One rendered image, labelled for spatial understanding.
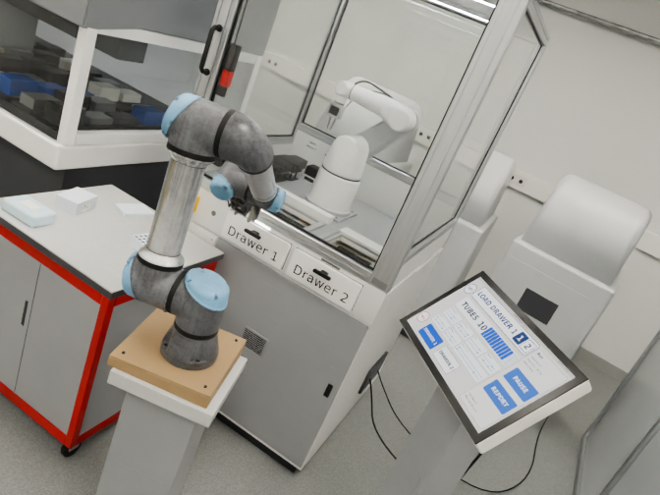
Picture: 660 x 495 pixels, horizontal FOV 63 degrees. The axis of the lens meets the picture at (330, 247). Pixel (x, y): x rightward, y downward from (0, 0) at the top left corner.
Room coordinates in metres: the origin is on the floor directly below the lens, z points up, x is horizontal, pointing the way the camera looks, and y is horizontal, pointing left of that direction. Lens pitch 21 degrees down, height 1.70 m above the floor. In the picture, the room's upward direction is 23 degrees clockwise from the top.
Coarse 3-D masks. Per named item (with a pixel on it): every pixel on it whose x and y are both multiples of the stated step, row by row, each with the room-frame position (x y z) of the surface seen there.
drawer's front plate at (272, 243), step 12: (228, 216) 1.96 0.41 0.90; (240, 216) 1.94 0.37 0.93; (228, 228) 1.95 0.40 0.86; (240, 228) 1.94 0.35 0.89; (252, 228) 1.92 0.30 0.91; (240, 240) 1.93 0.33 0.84; (252, 240) 1.92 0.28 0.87; (264, 240) 1.90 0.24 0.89; (276, 240) 1.89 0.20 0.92; (252, 252) 1.91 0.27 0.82; (264, 252) 1.90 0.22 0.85; (288, 252) 1.89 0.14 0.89; (276, 264) 1.88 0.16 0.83
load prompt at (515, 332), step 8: (472, 296) 1.56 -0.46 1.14; (480, 296) 1.55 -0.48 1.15; (488, 296) 1.54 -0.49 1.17; (480, 304) 1.51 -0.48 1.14; (488, 304) 1.50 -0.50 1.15; (496, 304) 1.49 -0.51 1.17; (488, 312) 1.47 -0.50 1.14; (496, 312) 1.46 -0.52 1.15; (504, 312) 1.46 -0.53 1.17; (496, 320) 1.44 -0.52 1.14; (504, 320) 1.43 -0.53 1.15; (512, 320) 1.42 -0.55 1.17; (504, 328) 1.40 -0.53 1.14; (512, 328) 1.39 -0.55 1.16; (520, 328) 1.38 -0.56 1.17; (512, 336) 1.37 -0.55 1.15; (520, 336) 1.36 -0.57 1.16; (528, 336) 1.35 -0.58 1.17; (520, 344) 1.33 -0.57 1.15; (528, 344) 1.32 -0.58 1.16; (536, 344) 1.32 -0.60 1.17; (520, 352) 1.31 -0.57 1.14; (528, 352) 1.30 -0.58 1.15
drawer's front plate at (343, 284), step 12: (300, 252) 1.86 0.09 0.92; (300, 264) 1.85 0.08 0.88; (312, 264) 1.84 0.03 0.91; (324, 264) 1.83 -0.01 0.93; (300, 276) 1.84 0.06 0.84; (312, 276) 1.83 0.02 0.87; (336, 276) 1.81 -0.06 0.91; (312, 288) 1.83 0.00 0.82; (336, 288) 1.80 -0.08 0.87; (348, 288) 1.79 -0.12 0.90; (360, 288) 1.78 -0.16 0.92; (336, 300) 1.79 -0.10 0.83; (348, 300) 1.78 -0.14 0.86
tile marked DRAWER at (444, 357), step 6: (444, 348) 1.40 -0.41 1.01; (432, 354) 1.40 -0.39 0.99; (438, 354) 1.39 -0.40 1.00; (444, 354) 1.38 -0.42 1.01; (450, 354) 1.38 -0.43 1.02; (438, 360) 1.37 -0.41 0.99; (444, 360) 1.36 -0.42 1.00; (450, 360) 1.35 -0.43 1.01; (456, 360) 1.35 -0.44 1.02; (444, 366) 1.34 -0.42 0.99; (450, 366) 1.33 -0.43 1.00; (456, 366) 1.33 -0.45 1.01; (444, 372) 1.32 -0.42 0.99
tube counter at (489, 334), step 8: (480, 328) 1.43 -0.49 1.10; (488, 328) 1.42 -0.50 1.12; (488, 336) 1.39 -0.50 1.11; (496, 336) 1.38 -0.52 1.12; (488, 344) 1.37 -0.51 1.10; (496, 344) 1.36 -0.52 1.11; (504, 344) 1.35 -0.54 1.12; (496, 352) 1.33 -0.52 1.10; (504, 352) 1.32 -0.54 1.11; (512, 352) 1.32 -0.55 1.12; (504, 360) 1.30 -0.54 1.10; (512, 360) 1.29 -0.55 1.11
